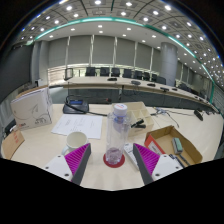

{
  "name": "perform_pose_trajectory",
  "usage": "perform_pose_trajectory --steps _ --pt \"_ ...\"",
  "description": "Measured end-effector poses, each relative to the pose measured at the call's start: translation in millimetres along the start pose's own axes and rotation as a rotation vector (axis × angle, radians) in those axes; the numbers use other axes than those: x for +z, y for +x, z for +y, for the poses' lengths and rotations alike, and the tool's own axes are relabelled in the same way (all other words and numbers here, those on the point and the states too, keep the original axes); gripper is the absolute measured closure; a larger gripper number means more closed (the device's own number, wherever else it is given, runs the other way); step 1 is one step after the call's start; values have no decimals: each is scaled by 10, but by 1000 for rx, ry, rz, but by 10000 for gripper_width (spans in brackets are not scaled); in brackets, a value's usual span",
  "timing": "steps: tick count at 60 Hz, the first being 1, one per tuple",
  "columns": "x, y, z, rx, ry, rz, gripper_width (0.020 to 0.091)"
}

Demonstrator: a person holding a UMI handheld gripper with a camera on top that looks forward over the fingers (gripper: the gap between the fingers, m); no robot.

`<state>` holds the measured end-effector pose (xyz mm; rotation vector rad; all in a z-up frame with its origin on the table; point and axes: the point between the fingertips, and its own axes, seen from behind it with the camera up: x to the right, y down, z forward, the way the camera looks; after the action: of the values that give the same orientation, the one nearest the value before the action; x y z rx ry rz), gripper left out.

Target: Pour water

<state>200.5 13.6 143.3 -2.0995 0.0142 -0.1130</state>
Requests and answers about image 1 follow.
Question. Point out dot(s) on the black table microphone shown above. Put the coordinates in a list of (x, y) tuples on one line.
[(198, 115)]

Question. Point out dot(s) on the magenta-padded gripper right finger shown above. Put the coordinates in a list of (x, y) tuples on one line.
[(148, 160)]

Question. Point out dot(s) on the small dark monitor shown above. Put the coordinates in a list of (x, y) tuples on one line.
[(68, 73)]

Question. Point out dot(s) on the white compartment organizer box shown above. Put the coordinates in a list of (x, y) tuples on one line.
[(144, 113)]

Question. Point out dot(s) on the clear plastic water bottle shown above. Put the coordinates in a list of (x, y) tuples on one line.
[(117, 133)]

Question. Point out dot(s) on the white printed paper sheet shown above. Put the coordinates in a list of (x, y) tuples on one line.
[(78, 126)]

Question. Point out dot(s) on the shallow cardboard box red label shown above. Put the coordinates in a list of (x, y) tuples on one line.
[(163, 138)]

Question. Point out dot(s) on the round ceiling lights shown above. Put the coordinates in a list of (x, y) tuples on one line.
[(97, 2)]

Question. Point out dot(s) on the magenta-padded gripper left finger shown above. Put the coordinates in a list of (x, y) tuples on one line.
[(76, 160)]

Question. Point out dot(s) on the long curved conference desk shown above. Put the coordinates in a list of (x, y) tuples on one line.
[(96, 82)]

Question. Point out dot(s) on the black conference microphones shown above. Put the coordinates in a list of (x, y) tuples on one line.
[(135, 82)]

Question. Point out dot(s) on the black box device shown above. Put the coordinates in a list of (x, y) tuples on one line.
[(10, 126)]

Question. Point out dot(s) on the black office chairs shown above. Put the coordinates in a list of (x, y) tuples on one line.
[(115, 72)]

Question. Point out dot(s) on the flat round red coaster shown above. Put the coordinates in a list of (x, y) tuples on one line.
[(106, 162)]

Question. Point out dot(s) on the black clip tool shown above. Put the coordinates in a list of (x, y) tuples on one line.
[(138, 124)]

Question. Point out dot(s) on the white remote control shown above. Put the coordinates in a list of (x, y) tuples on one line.
[(128, 150)]

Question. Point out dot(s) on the white copy paper carton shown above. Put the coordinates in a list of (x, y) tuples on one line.
[(31, 110)]

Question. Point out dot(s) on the brown paper envelope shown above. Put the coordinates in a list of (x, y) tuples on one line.
[(11, 145)]

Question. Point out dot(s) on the black silver marker pen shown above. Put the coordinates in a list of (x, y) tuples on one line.
[(175, 161)]

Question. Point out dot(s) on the thin black pen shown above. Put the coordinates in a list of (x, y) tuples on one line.
[(184, 159)]

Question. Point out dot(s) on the green board eraser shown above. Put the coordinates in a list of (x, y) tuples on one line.
[(177, 145)]

